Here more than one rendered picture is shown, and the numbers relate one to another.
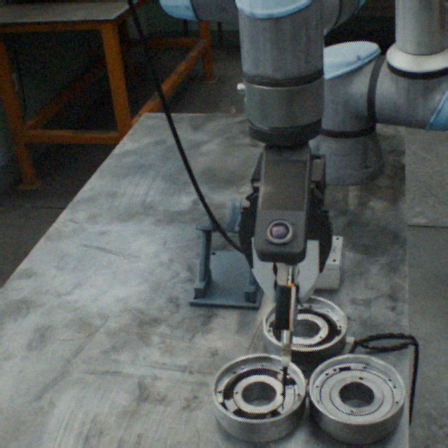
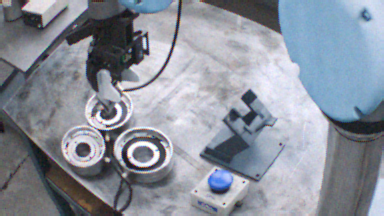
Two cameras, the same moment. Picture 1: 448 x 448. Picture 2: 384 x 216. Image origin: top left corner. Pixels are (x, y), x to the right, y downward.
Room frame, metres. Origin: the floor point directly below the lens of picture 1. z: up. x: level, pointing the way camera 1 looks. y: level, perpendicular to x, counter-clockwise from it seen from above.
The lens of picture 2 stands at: (0.95, -0.62, 1.58)
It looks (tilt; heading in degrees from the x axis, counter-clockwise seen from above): 46 degrees down; 113
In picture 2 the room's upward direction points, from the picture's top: 4 degrees counter-clockwise
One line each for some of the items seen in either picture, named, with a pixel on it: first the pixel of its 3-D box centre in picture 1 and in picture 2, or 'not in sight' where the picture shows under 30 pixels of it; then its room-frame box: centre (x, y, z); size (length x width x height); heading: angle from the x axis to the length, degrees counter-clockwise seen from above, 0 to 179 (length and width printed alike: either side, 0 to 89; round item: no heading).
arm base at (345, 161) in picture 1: (344, 143); not in sight; (1.12, -0.23, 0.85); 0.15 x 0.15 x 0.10
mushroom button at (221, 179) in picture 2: not in sight; (220, 185); (0.78, -0.13, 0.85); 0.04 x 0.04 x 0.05
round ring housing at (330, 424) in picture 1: (356, 400); (83, 152); (0.51, -0.13, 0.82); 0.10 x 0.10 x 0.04
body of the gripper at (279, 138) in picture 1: (287, 170); (114, 36); (0.60, -0.07, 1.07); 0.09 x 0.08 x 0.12; 165
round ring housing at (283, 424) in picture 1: (259, 398); (108, 116); (0.53, -0.02, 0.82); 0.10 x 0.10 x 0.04
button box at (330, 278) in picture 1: (317, 258); (222, 194); (0.79, -0.13, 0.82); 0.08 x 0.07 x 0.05; 165
